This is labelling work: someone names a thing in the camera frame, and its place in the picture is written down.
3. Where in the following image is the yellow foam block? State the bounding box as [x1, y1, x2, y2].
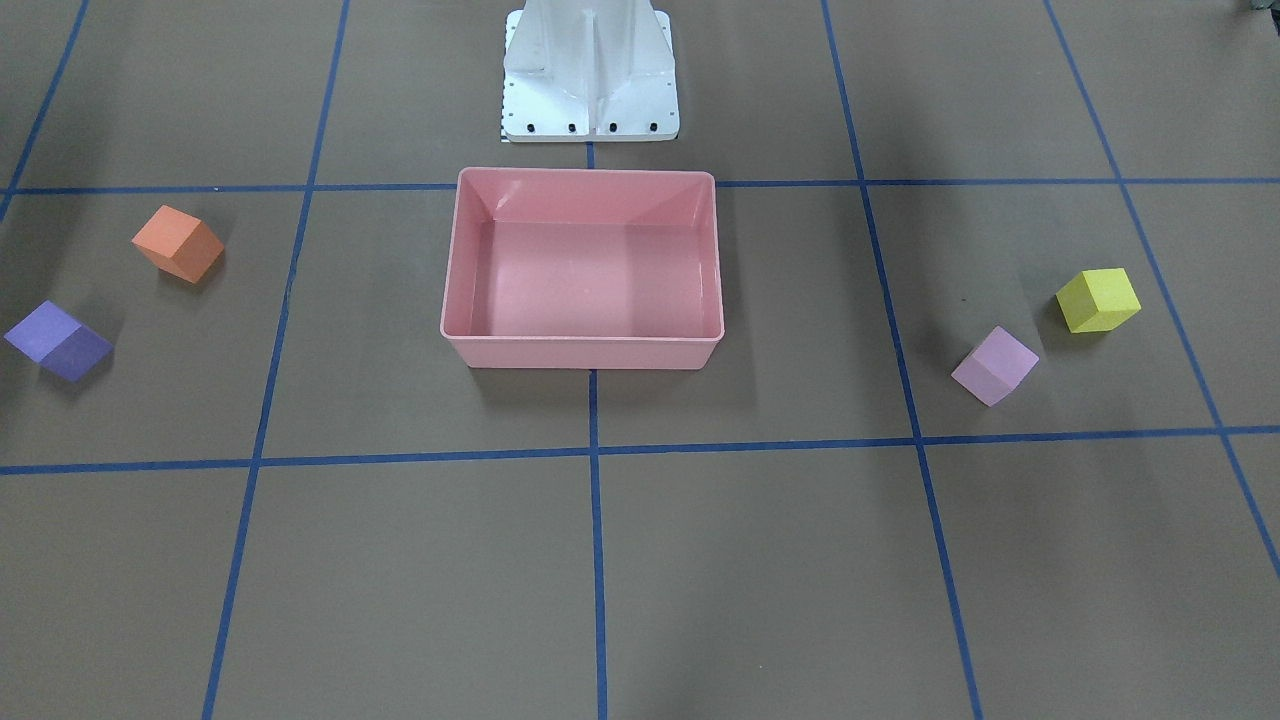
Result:
[1055, 268, 1142, 334]

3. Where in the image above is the orange foam block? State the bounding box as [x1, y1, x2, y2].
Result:
[131, 205, 225, 284]

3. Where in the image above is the pink plastic bin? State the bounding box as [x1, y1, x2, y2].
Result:
[439, 167, 726, 370]

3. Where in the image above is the light pink foam block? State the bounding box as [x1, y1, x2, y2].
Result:
[951, 325, 1041, 407]

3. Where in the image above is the purple foam block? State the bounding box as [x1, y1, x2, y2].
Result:
[4, 300, 114, 383]

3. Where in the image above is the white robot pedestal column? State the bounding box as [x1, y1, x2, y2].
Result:
[500, 1, 681, 143]

